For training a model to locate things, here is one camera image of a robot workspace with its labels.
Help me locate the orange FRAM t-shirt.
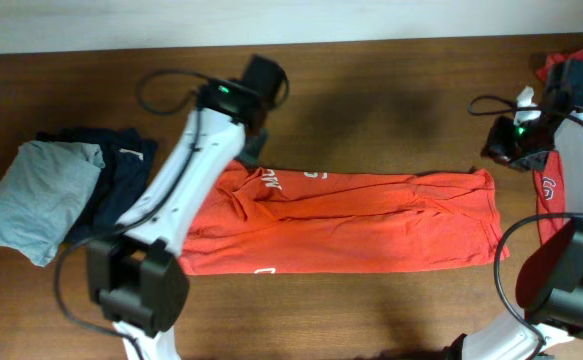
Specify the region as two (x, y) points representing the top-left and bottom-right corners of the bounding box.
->
(179, 161), (502, 275)

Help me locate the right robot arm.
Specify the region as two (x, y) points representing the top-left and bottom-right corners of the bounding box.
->
(442, 59), (583, 359)

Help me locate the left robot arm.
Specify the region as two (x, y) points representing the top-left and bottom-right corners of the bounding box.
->
(84, 78), (289, 359)

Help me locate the red crumpled shirt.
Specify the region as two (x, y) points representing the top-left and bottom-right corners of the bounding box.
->
(533, 49), (583, 244)

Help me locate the navy folded garment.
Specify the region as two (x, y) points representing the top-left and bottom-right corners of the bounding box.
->
(36, 128), (158, 243)

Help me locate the grey folded shirt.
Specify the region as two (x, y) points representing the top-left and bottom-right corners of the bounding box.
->
(0, 141), (105, 267)

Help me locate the left black cable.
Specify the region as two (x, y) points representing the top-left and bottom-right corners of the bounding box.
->
(53, 68), (291, 360)

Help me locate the black cable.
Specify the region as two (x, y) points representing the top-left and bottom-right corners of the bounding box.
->
(53, 68), (291, 360)
(467, 94), (583, 360)

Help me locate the right black cable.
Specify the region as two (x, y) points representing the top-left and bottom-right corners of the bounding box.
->
(467, 94), (583, 360)

